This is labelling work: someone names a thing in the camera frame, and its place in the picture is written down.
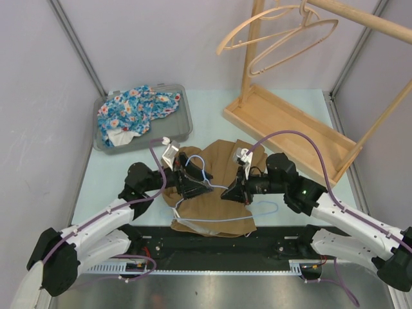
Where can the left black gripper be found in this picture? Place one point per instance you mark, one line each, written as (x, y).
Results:
(188, 179)

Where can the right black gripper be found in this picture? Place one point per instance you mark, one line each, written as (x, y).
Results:
(240, 190)

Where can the tan brown skirt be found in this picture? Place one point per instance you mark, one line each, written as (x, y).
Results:
(219, 163)

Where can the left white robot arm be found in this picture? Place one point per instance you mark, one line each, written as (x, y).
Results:
(64, 255)

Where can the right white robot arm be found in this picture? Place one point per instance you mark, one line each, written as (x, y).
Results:
(365, 241)

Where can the lower wooden hanger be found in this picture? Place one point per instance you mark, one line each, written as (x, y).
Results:
(311, 31)

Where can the wooden hanger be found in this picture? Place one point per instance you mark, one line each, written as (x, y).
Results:
(311, 31)
(257, 32)

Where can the upper wooden hanger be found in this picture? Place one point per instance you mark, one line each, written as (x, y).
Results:
(257, 32)

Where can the grey plastic tray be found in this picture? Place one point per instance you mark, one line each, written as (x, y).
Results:
(176, 126)

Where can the wooden clothes rack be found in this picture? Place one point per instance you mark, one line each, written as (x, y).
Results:
(320, 151)

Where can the blue floral cloth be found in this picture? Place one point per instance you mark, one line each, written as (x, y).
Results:
(129, 115)

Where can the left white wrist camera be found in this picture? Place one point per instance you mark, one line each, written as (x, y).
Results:
(171, 149)

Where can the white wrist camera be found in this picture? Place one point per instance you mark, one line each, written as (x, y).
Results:
(171, 149)
(243, 157)

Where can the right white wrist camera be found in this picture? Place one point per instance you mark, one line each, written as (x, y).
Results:
(243, 157)

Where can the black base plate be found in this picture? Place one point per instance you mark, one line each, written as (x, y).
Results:
(266, 249)

